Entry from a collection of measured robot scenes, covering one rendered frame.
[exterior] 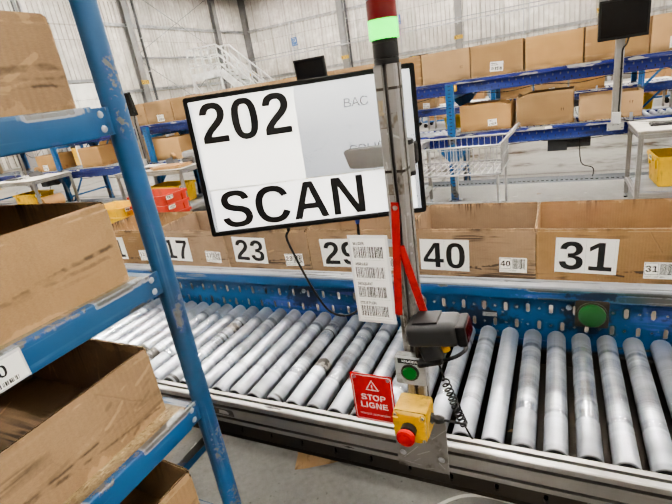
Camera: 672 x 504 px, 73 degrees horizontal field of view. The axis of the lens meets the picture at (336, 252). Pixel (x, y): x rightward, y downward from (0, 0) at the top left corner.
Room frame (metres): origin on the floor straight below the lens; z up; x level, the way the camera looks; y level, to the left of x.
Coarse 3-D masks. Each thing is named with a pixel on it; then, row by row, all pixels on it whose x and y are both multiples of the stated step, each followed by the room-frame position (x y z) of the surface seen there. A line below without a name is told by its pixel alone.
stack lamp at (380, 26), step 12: (372, 0) 0.83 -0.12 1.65; (384, 0) 0.82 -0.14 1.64; (372, 12) 0.83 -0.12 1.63; (384, 12) 0.82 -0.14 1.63; (396, 12) 0.83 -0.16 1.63; (372, 24) 0.83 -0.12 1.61; (384, 24) 0.82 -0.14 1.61; (396, 24) 0.83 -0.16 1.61; (372, 36) 0.83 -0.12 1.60; (384, 36) 0.82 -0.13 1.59; (396, 36) 0.83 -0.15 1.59
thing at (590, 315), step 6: (588, 306) 1.13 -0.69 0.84; (594, 306) 1.12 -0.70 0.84; (582, 312) 1.13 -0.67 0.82; (588, 312) 1.13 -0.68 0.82; (594, 312) 1.12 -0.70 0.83; (600, 312) 1.11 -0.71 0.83; (582, 318) 1.13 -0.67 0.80; (588, 318) 1.12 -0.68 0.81; (594, 318) 1.12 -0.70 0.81; (600, 318) 1.11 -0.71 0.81; (588, 324) 1.13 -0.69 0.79; (594, 324) 1.12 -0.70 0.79; (600, 324) 1.11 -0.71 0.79
